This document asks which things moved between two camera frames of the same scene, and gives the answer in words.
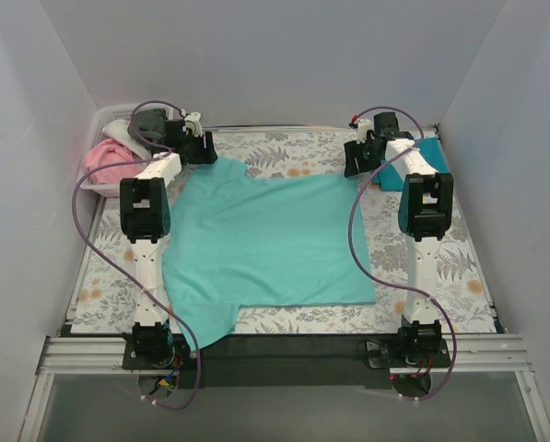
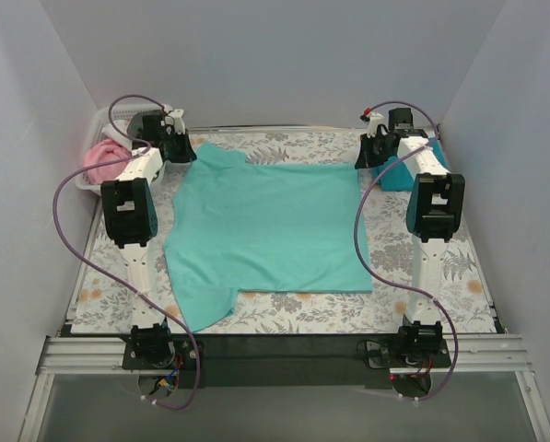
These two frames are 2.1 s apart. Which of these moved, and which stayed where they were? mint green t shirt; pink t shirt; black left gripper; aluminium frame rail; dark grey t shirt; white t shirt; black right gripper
Moved: mint green t shirt; black right gripper; black left gripper
Stayed: white t shirt; pink t shirt; aluminium frame rail; dark grey t shirt
